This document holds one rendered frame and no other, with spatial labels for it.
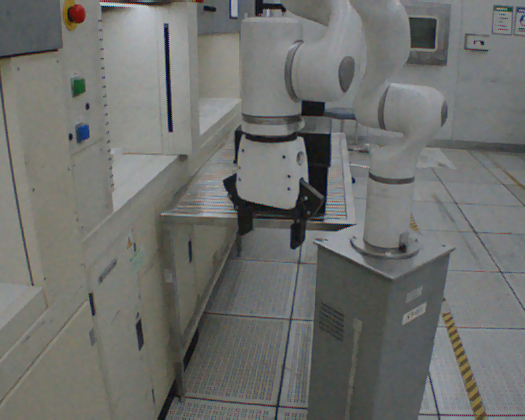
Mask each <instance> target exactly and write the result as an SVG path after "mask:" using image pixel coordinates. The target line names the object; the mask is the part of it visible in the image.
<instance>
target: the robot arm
mask: <svg viewBox="0 0 525 420"><path fill-rule="evenodd" d="M281 3H282V5H283V7H284V8H286V9H287V10H288V11H290V12H291V13H293V14H295V15H297V16H299V17H302V18H304V19H308V20H311V21H314V22H317V23H319V24H322V25H324V26H326V27H327V30H326V33H325V34H324V36H323V37H322V40H320V41H319V42H317V43H303V40H302V25H303V24H302V21H301V20H299V19H296V18H292V17H253V18H248V19H243V20H242V21H241V22H240V61H241V124H242V131H244V132H245V134H243V135H242V137H241V142H240V148H239V154H238V166H237V173H236V174H234V175H232V176H229V177H227V178H225V179H223V180H222V183H223V185H224V187H225V189H226V192H227V193H228V194H227V196H228V198H229V200H230V201H231V202H233V204H234V208H235V210H237V212H238V227H239V236H244V235H246V234H247V232H249V231H251V230H252V206H249V204H250V203H251V202H255V203H260V204H264V205H269V206H273V207H279V208H285V209H287V210H288V213H289V215H290V216H291V218H292V220H293V221H294V223H292V224H291V225H290V248H291V249H293V250H294V249H296V248H297V247H298V246H301V245H302V244H303V243H304V242H305V240H306V221H307V220H308V219H309V218H311V217H312V216H313V215H314V214H316V213H317V210H318V208H319V207H320V206H321V204H322V203H323V202H325V199H324V197H323V196H322V195H321V194H319V193H318V192H317V191H316V190H315V188H314V187H312V186H311V185H310V184H309V183H308V164H307V154H306V148H305V143H304V140H303V139H302V138H300V136H297V132H295V131H297V130H300V129H301V128H303V126H304V119H301V102H302V100H303V101H314V102H333V101H336V100H339V99H340V98H342V97H343V96H344V95H345V94H346V92H347V91H348V89H350V87H351V84H352V82H353V80H354V77H355V75H354V74H355V72H356V69H357V66H358V63H359V60H360V57H361V54H362V50H363V33H362V27H361V23H360V21H359V18H358V17H357V15H356V13H355V10H356V11H357V13H358V15H359V17H360V19H361V20H362V22H363V27H364V35H365V42H366V47H367V62H366V68H365V71H364V74H363V76H364V77H363V79H362V81H361V83H360V85H359V88H358V90H357V92H356V95H355V97H354V100H353V106H352V112H353V115H354V118H355V119H357V121H358V122H359V123H360V124H362V125H363V126H365V127H368V128H372V129H379V130H386V131H388V132H397V133H403V134H404V138H403V140H402V141H400V142H398V143H396V144H392V145H389V146H385V147H381V148H379V149H377V150H375V151H374V152H373V153H372V154H371V156H370V160H369V169H368V181H367V194H366V206H365V220H364V228H360V229H358V230H356V231H354V232H353V233H352V234H351V236H350V243H351V245H352V246H353V247H354V248H355V249H356V250H358V251H360V252H361V253H364V254H366V255H370V256H373V257H378V258H385V259H401V258H407V256H411V255H414V254H415V253H417V252H418V251H419V250H420V248H421V242H420V240H419V239H418V237H416V236H415V235H413V234H412V233H409V226H410V218H411V208H412V200H413V192H414V183H415V175H416V168H417V163H418V158H419V154H420V152H421V150H422V149H423V148H424V146H426V145H427V144H428V143H429V142H430V141H431V140H432V138H433V137H434V136H435V135H436V134H437V133H438V132H439V131H440V130H441V129H442V127H443V125H444V123H445V121H446V118H447V117H448V109H447V108H448V107H447V104H446V101H445V98H444V97H443V95H442V94H441V93H440V92H438V91H437V90H436V89H435V88H433V87H428V86H418V85H410V84H402V83H389V82H387V81H386V79H388V78H389V77H391V76H392V75H394V74H395V73H396V72H398V71H399V70H400V69H401V68H402V67H403V66H404V64H405V63H406V61H407V60H408V58H409V53H410V47H411V39H410V25H409V21H408V16H407V13H406V11H405V8H404V7H403V5H402V4H401V3H400V2H399V1H398V0H281ZM353 7H354V8H353ZM354 9H355V10H354ZM236 182H237V188H236V185H235V183H236ZM307 198H308V199H310V201H311V203H310V205H309V207H308V208H306V207H305V205H304V203H303V201H306V200H307ZM299 213H300V214H299Z"/></svg>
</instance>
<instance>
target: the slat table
mask: <svg viewBox="0 0 525 420"><path fill-rule="evenodd" d="M331 145H332V147H331V154H332V165H331V167H330V168H329V174H328V193H327V204H326V214H322V215H320V214H314V215H313V216H312V217H311V218H309V219H308V220H307V221H306V230H317V231H335V232H336V231H339V230H342V229H345V228H348V227H351V226H354V225H357V222H356V214H355V205H354V198H353V190H352V181H351V173H350V166H349V158H348V149H347V141H346V134H345V133H331ZM234 159H235V131H234V132H233V133H232V134H231V135H230V136H229V137H227V138H226V140H225V142H224V143H223V144H222V145H221V146H220V147H219V148H218V149H217V150H216V152H215V153H214V154H213V155H212V156H211V157H210V158H209V159H208V160H207V162H206V163H204V165H203V166H202V167H201V168H200V169H199V170H198V172H197V173H196V174H195V175H194V176H193V177H192V178H191V179H190V180H189V182H188V183H187V184H186V185H185V186H184V188H183V189H182V190H181V191H180V193H178V194H177V195H176V196H175V197H174V198H173V199H172V200H171V201H170V203H169V204H168V205H167V206H166V207H165V208H164V209H163V210H162V213H161V214H160V222H161V223H160V224H161V237H162V251H163V264H164V270H172V271H173V283H171V282H166V291H167V304H168V317H169V330H170V331H171V343H172V356H173V367H174V370H175V378H176V395H177V396H180V397H179V398H178V401H179V402H184V401H185V397H184V395H185V393H186V381H185V369H184V367H183V353H182V352H183V350H184V348H185V345H186V343H187V341H188V339H189V337H190V334H191V332H192V330H193V328H194V326H195V323H196V321H197V319H198V317H199V315H200V312H201V310H202V308H203V306H204V303H205V301H206V299H207V297H208V295H209V292H210V290H211V287H212V285H213V283H214V280H215V278H216V276H217V274H218V272H219V269H220V267H221V265H222V263H223V261H224V258H225V255H226V253H227V251H228V249H229V246H230V244H232V242H233V240H234V237H235V235H236V240H237V251H239V252H238V254H237V255H238V257H241V255H242V254H241V252H240V251H242V236H239V227H238V212H237V210H235V208H234V204H233V202H231V201H230V200H229V198H228V196H227V194H228V193H227V192H226V189H225V187H224V185H223V183H222V180H223V179H225V178H227V177H229V176H232V175H234V174H236V173H237V163H233V161H234ZM207 199H209V200H207ZM207 202H209V203H207ZM229 203H230V204H229ZM184 204H185V205H184ZM204 205H206V206H204ZM344 205H345V206H344ZM226 206H228V207H226ZM200 208H202V209H200ZM342 208H343V209H342ZM221 209H223V210H221ZM190 212H195V213H190ZM216 213H217V214H216ZM233 214H236V215H233ZM253 215H259V216H253ZM330 215H332V216H330ZM276 216H281V217H276ZM317 218H323V219H317ZM341 219H344V220H341ZM172 223H177V224H197V225H217V226H234V229H233V231H231V234H230V236H229V238H228V240H227V242H226V244H225V246H224V249H223V251H222V253H221V255H220V258H219V260H218V262H217V264H216V266H215V268H214V270H213V273H212V275H211V277H210V279H209V281H208V283H207V285H206V287H205V289H204V293H203V295H202V297H201V299H200V301H199V303H198V305H197V307H196V309H195V311H194V313H193V316H192V318H191V320H190V322H189V324H188V326H187V328H186V330H185V332H184V334H183V337H182V338H181V323H179V308H178V292H177V278H176V262H175V251H174V247H173V231H172ZM292 223H294V221H293V220H292V218H291V216H290V215H289V214H287V213H281V212H267V213H265V212H261V210H252V227H258V228H278V229H290V225H291V224H292Z"/></svg>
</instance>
